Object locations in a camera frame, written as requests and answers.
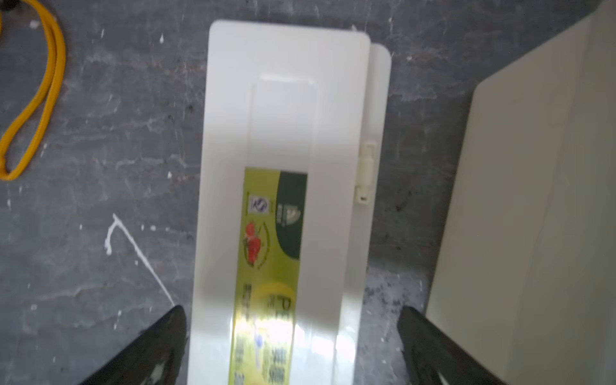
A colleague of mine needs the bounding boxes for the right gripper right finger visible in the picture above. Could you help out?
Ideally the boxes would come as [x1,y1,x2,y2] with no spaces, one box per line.
[397,306,503,384]

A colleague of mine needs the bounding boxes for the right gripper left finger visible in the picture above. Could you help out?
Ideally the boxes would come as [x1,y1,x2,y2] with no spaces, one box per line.
[83,305,187,384]

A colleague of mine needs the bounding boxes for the white wrap dispenser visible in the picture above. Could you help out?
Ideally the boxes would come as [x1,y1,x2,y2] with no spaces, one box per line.
[427,1,615,384]
[188,20,391,384]

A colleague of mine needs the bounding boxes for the yellow cap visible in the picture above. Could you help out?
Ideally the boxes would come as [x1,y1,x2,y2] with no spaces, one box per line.
[0,0,67,182]

